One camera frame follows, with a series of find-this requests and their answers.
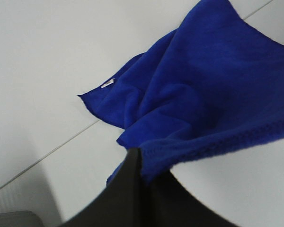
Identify blue microfibre towel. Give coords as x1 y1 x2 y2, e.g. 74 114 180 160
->
80 0 284 183

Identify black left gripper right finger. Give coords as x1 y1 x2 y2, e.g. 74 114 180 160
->
141 172 236 227

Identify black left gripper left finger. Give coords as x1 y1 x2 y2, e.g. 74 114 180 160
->
62 148 142 227

